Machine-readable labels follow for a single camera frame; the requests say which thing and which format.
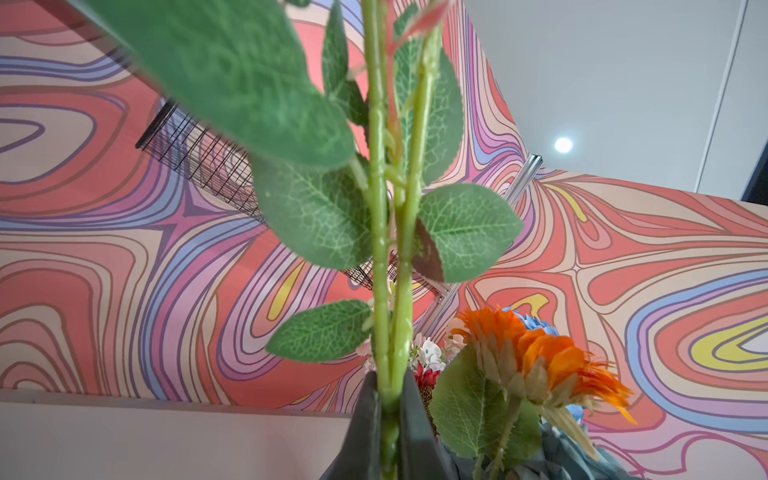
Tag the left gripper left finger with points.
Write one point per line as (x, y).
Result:
(359, 456)

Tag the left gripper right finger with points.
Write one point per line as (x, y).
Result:
(420, 456)

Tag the red protea flower stem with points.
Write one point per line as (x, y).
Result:
(490, 401)

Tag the pale pink blue rose bouquet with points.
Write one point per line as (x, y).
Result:
(343, 175)

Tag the pink purple mixed bouquet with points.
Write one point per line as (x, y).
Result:
(425, 354)

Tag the dusty blue hydrangea stem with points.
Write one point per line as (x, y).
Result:
(561, 458)

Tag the black wire basket back wall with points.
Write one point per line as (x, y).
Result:
(202, 156)

